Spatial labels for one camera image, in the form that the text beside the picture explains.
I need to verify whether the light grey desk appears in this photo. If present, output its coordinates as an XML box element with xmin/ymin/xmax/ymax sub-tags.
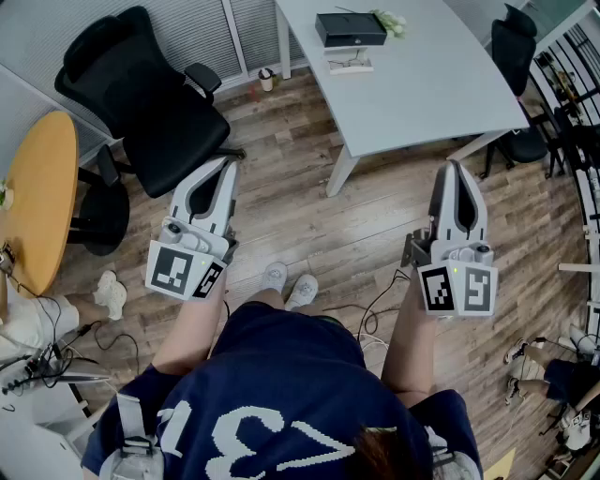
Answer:
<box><xmin>274</xmin><ymin>0</ymin><xmax>531</xmax><ymax>198</ymax></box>

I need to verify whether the person's white shoe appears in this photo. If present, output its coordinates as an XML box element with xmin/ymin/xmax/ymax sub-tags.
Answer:
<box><xmin>284</xmin><ymin>274</ymin><xmax>320</xmax><ymax>311</ymax></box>
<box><xmin>261</xmin><ymin>261</ymin><xmax>289</xmax><ymax>295</ymax></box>

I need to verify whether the grey right backpack strap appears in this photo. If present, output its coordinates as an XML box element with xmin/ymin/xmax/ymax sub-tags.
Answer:
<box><xmin>424</xmin><ymin>424</ymin><xmax>475</xmax><ymax>480</ymax></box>

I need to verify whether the navy shirt with white print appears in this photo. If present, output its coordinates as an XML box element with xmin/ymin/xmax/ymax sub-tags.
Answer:
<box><xmin>82</xmin><ymin>299</ymin><xmax>484</xmax><ymax>480</ymax></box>

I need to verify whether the black rectangular box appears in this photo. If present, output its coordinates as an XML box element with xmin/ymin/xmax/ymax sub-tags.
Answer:
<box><xmin>314</xmin><ymin>12</ymin><xmax>388</xmax><ymax>48</ymax></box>

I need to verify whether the grey backpack strap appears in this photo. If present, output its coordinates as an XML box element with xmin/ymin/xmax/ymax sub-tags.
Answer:
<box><xmin>100</xmin><ymin>392</ymin><xmax>166</xmax><ymax>480</ymax></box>
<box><xmin>424</xmin><ymin>424</ymin><xmax>475</xmax><ymax>480</ymax></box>

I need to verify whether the person's left forearm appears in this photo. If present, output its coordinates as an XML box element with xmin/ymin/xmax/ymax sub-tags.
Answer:
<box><xmin>152</xmin><ymin>269</ymin><xmax>231</xmax><ymax>376</ymax></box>

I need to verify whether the person's left leg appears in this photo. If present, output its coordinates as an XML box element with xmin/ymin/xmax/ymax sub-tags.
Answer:
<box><xmin>243</xmin><ymin>286</ymin><xmax>286</xmax><ymax>311</ymax></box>

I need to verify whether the black floor cable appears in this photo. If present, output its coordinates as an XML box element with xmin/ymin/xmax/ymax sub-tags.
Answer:
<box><xmin>35</xmin><ymin>294</ymin><xmax>142</xmax><ymax>365</ymax></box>
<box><xmin>322</xmin><ymin>269</ymin><xmax>413</xmax><ymax>339</ymax></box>

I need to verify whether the white frame rack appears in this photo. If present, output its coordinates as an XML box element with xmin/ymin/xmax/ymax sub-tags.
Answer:
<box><xmin>557</xmin><ymin>163</ymin><xmax>600</xmax><ymax>338</ymax></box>

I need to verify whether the round wooden table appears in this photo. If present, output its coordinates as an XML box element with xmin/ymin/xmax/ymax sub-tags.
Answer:
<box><xmin>5</xmin><ymin>111</ymin><xmax>131</xmax><ymax>300</ymax></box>

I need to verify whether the grey left backpack strap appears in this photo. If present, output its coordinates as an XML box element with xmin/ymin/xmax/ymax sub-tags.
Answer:
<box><xmin>100</xmin><ymin>392</ymin><xmax>166</xmax><ymax>480</ymax></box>

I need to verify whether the yellow floor sheet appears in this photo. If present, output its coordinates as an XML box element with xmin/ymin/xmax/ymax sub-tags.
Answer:
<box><xmin>482</xmin><ymin>447</ymin><xmax>517</xmax><ymax>480</ymax></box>

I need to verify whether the black metal rack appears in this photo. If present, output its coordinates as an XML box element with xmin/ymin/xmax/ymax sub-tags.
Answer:
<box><xmin>529</xmin><ymin>21</ymin><xmax>600</xmax><ymax>179</ymax></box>

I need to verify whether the person's right forearm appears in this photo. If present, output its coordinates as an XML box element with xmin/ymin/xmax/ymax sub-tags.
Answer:
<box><xmin>380</xmin><ymin>280</ymin><xmax>440</xmax><ymax>407</ymax></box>

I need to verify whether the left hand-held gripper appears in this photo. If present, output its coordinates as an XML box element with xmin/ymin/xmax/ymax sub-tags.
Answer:
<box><xmin>144</xmin><ymin>157</ymin><xmax>240</xmax><ymax>301</ymax></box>

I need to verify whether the black mesh office chair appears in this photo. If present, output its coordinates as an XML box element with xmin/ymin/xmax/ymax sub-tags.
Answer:
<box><xmin>54</xmin><ymin>5</ymin><xmax>246</xmax><ymax>199</ymax></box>

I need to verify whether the person's white right shoe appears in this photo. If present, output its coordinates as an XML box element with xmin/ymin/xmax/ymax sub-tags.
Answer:
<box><xmin>284</xmin><ymin>274</ymin><xmax>320</xmax><ymax>311</ymax></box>

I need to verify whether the person's white left shoe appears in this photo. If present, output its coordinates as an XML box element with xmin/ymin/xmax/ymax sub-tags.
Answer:
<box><xmin>261</xmin><ymin>261</ymin><xmax>289</xmax><ymax>295</ymax></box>

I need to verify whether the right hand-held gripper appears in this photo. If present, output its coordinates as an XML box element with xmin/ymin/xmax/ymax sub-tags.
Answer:
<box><xmin>403</xmin><ymin>159</ymin><xmax>499</xmax><ymax>320</ymax></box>

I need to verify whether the grey device with cables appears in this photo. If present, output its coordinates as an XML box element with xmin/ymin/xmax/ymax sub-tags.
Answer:
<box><xmin>0</xmin><ymin>344</ymin><xmax>113</xmax><ymax>396</ymax></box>

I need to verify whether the black high-back chair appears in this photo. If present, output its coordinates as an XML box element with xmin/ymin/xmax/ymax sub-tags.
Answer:
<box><xmin>480</xmin><ymin>3</ymin><xmax>550</xmax><ymax>179</ymax></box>

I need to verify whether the white flower bouquet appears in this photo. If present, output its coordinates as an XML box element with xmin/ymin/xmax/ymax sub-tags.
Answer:
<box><xmin>369</xmin><ymin>7</ymin><xmax>408</xmax><ymax>40</ymax></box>

